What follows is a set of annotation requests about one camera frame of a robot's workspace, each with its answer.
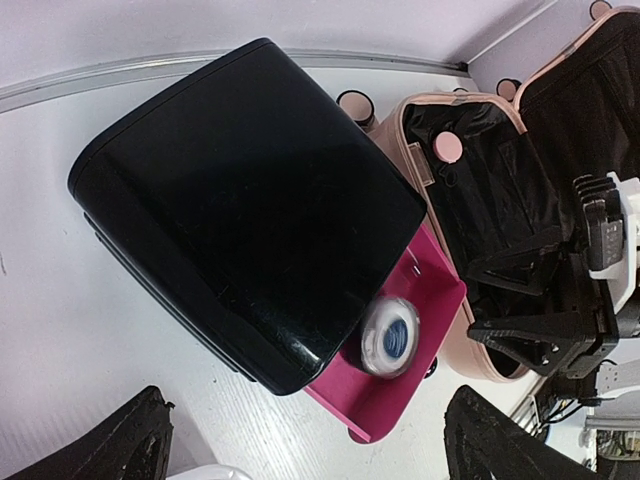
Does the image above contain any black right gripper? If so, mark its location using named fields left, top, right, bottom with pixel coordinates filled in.
left=464, top=243, right=631, bottom=380

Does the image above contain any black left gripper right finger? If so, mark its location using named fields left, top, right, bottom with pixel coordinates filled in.
left=444, top=385, right=600, bottom=480

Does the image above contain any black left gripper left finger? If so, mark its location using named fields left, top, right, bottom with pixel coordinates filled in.
left=11, top=385, right=174, bottom=480

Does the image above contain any white perforated plastic basket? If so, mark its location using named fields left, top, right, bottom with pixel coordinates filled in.
left=167, top=464, right=242, bottom=480

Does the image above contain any pink hard-shell suitcase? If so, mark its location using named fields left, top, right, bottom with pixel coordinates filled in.
left=367, top=6, right=639, bottom=381

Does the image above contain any black pink drawer organizer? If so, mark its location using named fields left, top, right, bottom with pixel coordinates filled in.
left=68, top=38, right=466, bottom=443

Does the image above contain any pink round compact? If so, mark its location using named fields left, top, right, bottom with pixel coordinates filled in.
left=432, top=131, right=463, bottom=164

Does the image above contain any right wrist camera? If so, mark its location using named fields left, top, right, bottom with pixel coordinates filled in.
left=573, top=171, right=639, bottom=311

